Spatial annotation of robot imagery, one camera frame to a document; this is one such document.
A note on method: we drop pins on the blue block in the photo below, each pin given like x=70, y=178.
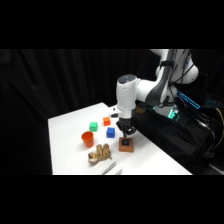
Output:
x=110, y=132

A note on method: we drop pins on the small orange block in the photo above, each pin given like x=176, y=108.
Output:
x=106, y=121

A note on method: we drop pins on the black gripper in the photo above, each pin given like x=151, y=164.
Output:
x=125, y=125

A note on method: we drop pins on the short silver metal tool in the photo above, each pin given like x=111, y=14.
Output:
x=118, y=171

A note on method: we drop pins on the orange cup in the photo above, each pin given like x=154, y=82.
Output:
x=88, y=138

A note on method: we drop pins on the black robot stand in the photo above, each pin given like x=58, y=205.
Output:
x=173, y=143

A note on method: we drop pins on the green block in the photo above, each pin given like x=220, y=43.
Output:
x=93, y=126

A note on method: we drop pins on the black curtain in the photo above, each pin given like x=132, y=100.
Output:
x=36, y=100

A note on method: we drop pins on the brown block with dark centre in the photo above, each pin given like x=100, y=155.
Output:
x=126, y=147

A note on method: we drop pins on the tan spotted plush toy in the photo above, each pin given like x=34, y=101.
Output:
x=100, y=154

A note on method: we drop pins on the long silver metal tool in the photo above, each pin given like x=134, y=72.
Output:
x=109, y=167

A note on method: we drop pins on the blue glowing strip device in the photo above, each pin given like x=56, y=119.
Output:
x=188, y=100

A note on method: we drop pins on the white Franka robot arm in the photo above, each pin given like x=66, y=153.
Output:
x=156, y=88

